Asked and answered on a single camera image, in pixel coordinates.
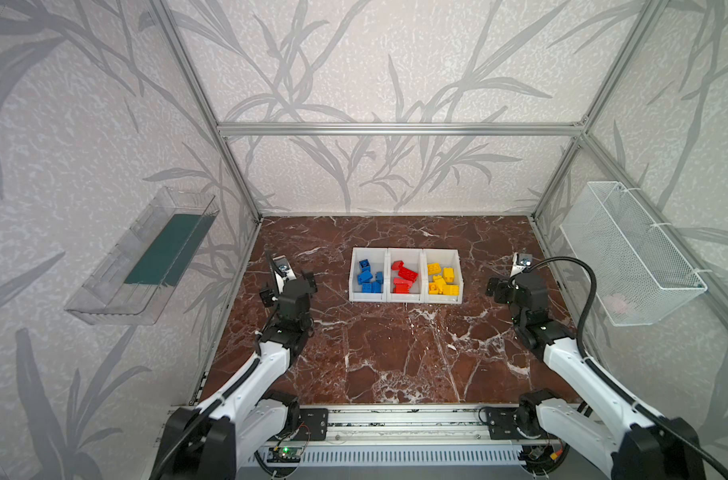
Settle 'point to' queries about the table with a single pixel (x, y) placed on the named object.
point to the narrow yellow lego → (451, 290)
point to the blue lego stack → (376, 287)
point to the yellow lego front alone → (446, 289)
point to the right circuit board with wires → (543, 459)
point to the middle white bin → (414, 259)
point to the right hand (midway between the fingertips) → (509, 266)
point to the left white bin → (377, 258)
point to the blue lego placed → (366, 288)
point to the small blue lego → (379, 277)
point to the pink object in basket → (616, 302)
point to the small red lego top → (396, 265)
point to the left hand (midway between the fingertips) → (290, 264)
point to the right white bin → (447, 258)
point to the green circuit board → (284, 454)
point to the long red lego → (398, 280)
